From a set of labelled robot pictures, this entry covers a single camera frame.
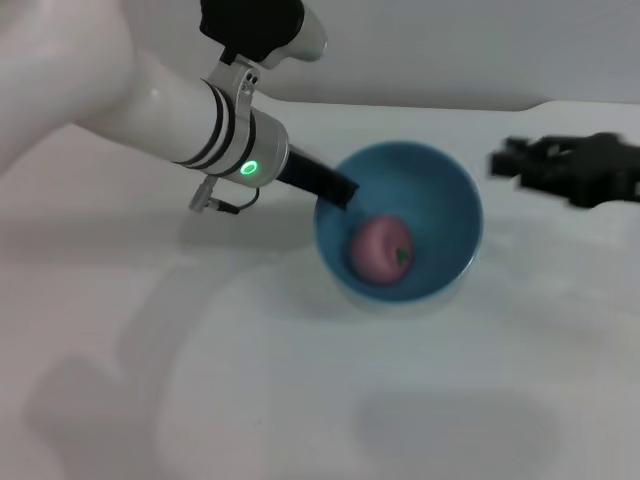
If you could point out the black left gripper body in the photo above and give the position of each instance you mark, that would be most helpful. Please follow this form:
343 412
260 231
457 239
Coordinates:
305 172

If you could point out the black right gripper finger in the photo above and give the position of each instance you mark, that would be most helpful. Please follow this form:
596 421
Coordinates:
507 160

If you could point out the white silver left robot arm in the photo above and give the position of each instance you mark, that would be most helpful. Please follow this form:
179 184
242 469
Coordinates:
125 85

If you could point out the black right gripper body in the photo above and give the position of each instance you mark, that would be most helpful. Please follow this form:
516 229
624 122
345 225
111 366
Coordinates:
590 170

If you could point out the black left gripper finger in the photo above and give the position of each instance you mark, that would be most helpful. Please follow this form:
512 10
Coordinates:
342 192

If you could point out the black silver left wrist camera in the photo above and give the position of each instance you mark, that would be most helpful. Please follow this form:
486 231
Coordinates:
260 25

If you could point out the pink toy peach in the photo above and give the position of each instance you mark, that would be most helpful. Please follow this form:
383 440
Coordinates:
377 250

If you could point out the blue bowl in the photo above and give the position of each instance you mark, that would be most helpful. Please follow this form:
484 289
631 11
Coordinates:
440 200

